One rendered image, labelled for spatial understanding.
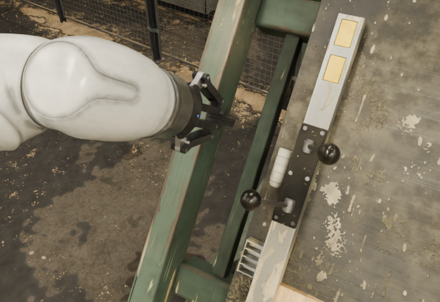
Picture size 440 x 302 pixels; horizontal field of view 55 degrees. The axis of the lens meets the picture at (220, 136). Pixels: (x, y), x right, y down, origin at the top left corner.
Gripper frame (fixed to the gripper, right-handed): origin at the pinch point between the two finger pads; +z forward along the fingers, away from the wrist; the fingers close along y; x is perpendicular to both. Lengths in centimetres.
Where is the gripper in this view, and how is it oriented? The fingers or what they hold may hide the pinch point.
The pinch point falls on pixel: (220, 119)
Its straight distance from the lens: 75.8
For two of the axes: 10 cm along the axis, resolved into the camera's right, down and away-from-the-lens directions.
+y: -3.0, 9.5, 0.7
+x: 8.8, 3.0, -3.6
